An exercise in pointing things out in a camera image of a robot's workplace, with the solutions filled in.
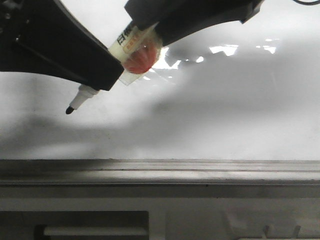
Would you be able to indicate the black whiteboard marker pen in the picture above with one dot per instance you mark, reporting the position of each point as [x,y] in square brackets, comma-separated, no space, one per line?
[80,100]

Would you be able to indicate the red ball taped to marker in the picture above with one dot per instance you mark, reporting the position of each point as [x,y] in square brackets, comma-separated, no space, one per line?
[142,51]

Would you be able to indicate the white whiteboard surface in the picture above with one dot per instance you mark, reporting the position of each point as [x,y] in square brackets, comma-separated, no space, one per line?
[229,92]

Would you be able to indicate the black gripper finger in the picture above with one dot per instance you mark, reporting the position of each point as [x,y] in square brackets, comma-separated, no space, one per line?
[42,37]
[176,19]

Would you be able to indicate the grey aluminium whiteboard frame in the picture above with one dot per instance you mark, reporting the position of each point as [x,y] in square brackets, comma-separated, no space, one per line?
[158,171]

